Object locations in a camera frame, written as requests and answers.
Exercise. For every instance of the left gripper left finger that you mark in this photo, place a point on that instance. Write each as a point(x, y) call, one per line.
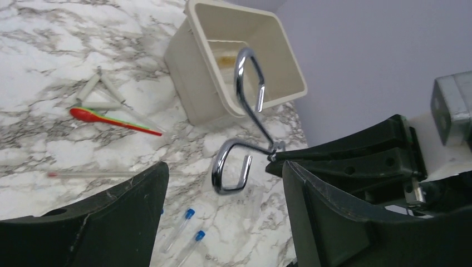
point(116, 227)

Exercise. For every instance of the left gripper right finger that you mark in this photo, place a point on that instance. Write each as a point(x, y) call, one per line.
point(333, 228)

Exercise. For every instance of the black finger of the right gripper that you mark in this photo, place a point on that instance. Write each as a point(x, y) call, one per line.
point(380, 158)

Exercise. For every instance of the metal crucible tongs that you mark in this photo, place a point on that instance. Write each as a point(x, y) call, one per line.
point(244, 55)

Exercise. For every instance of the white clay pipe triangle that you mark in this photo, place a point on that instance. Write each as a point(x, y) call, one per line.
point(101, 96)

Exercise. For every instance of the blue cap test tube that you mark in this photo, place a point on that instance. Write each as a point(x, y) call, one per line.
point(189, 248)
point(177, 230)

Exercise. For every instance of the glass stirring rod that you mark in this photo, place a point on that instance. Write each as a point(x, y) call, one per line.
point(79, 175)

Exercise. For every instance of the red plastic spoon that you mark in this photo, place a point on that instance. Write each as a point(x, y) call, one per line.
point(86, 115)

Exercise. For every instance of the beige plastic bin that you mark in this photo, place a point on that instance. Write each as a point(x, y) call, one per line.
point(201, 60)

